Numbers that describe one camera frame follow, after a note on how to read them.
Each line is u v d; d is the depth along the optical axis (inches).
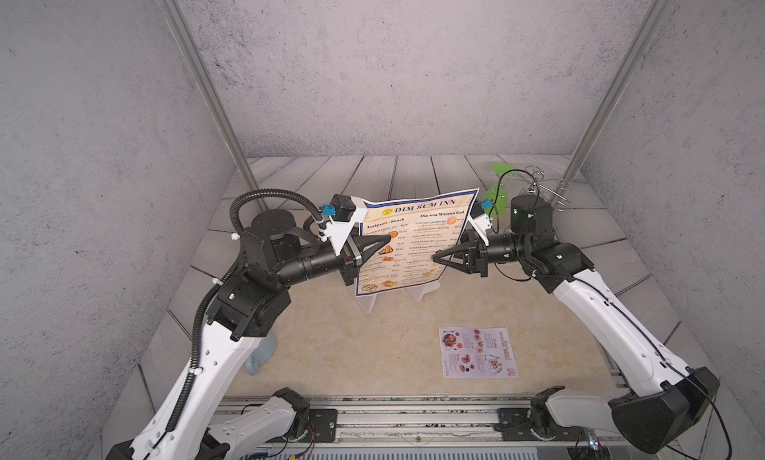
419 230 21.0
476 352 33.6
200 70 32.1
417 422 29.7
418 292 36.2
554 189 45.9
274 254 15.8
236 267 17.2
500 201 21.2
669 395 14.7
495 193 20.9
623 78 32.8
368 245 19.3
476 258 21.8
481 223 22.1
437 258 23.4
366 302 35.2
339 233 17.5
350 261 17.8
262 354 33.5
